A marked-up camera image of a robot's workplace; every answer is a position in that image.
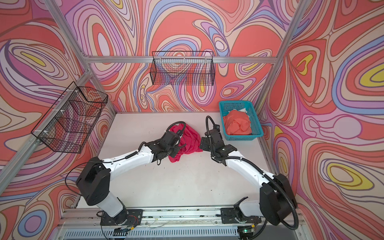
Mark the magenta t shirt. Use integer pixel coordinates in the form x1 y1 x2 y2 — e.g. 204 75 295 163
169 125 203 163

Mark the teal plastic basket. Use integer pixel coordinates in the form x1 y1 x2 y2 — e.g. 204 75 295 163
219 101 264 141

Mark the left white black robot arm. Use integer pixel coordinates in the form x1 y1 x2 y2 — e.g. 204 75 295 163
76 130 183 225

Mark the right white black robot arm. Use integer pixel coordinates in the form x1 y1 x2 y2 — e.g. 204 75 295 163
200 130 299 230

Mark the coral orange t shirt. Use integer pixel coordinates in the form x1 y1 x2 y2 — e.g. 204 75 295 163
223 110 252 135

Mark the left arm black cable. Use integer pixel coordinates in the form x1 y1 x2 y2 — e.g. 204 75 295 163
64 121 187 240

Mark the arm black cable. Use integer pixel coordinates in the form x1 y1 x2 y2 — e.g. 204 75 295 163
205 115 300 240
64 121 187 240

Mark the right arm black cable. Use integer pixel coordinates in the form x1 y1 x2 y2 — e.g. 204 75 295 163
205 115 300 240

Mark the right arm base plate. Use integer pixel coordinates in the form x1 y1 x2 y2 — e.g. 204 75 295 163
216 208 262 225

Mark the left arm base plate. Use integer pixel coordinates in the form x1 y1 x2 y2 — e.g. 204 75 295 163
100 209 144 227

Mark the back black wire basket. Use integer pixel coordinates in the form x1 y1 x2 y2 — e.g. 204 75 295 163
150 51 216 86

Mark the black wire basket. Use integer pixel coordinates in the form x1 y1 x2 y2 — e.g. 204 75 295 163
150 51 216 86
31 82 108 154

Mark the left black wire basket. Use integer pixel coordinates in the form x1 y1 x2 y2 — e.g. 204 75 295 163
31 82 108 154

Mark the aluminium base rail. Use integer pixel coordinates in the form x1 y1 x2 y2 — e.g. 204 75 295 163
53 206 311 240

